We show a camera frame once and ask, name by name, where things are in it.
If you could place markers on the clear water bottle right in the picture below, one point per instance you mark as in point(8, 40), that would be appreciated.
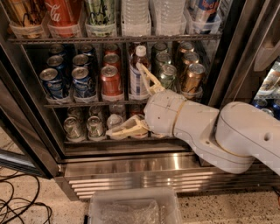
point(169, 12)

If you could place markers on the red cola can top shelf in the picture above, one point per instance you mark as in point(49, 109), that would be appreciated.
point(64, 14)

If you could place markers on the steel fridge base grille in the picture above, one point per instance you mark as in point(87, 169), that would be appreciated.
point(183, 172)

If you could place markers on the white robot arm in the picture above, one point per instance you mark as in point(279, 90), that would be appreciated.
point(231, 138)

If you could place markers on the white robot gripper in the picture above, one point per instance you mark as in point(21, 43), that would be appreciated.
point(161, 112)

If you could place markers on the front gold can middle shelf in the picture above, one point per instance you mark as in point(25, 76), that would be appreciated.
point(193, 78)

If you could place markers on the brown tea bottle middle shelf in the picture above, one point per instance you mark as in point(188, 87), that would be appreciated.
point(137, 86)

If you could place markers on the clear bottle bottom shelf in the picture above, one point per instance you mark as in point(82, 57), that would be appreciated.
point(114, 120)

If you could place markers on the front red can middle shelf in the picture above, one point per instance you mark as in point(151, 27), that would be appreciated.
point(111, 81)

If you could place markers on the silver can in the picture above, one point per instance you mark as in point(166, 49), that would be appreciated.
point(73, 129)
point(94, 127)

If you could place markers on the silver can bottom left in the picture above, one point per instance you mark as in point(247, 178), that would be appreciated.
point(73, 129)

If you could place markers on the top wire shelf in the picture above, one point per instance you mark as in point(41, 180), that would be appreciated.
point(119, 39)

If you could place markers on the front blue pepsi can left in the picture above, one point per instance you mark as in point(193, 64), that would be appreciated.
point(52, 82)

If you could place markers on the clear water bottle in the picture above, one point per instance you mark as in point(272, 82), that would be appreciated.
point(169, 12)
point(135, 12)

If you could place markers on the green can top shelf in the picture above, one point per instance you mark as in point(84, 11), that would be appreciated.
point(100, 12)

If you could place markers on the clear water bottle left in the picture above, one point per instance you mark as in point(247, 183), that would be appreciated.
point(135, 12)

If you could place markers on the right fridge glass door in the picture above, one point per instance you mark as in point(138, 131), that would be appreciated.
point(249, 45)

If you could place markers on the middle wire shelf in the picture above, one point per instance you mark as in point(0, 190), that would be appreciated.
point(95, 103)

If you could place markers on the front green can middle shelf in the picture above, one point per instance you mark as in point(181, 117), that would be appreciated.
point(167, 75)

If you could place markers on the wire shelf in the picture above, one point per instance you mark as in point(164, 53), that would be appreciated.
point(119, 39)
point(95, 103)

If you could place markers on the green can shelf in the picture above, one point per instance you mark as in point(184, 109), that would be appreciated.
point(100, 12)
point(167, 75)

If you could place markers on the gold can shelf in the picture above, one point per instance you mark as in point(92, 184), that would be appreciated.
point(26, 17)
point(193, 78)

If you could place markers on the blue red bull can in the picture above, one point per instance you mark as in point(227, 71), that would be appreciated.
point(204, 12)

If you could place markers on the blue pepsi can right fridge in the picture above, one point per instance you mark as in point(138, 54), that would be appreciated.
point(260, 103)

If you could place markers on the blue pepsi can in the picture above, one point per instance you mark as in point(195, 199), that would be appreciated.
point(52, 82)
point(83, 84)

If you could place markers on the clear plastic bin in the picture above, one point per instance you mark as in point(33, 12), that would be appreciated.
point(157, 205)

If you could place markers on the front blue pepsi can right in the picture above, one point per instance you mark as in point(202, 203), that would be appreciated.
point(83, 84)

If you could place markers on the gold can top shelf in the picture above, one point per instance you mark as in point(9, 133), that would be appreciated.
point(26, 17)

